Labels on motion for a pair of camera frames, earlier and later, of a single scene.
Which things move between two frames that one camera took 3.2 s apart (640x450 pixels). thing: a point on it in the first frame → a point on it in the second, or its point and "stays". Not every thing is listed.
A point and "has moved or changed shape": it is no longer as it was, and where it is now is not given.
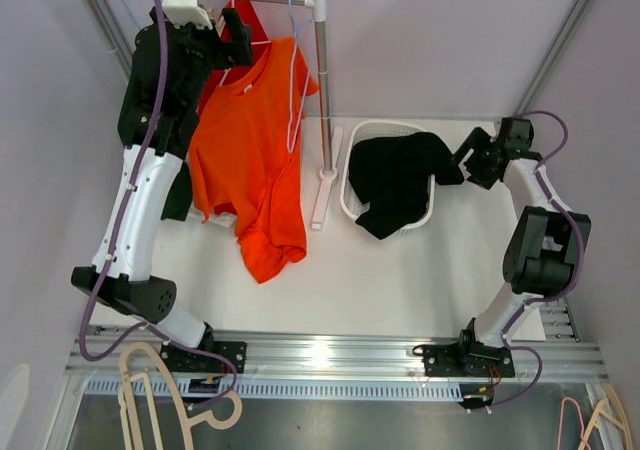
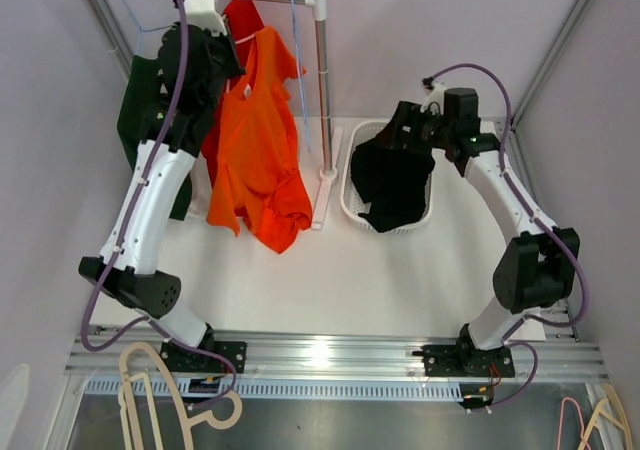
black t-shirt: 389,177 has moved or changed shape
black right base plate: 468,359 stays
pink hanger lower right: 560,423 stays
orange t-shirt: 246,153 has moved or changed shape
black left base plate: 184,361 stays
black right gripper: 477,140 → 407,116
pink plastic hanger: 252,43 → 246,39
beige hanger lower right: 603,409 stays
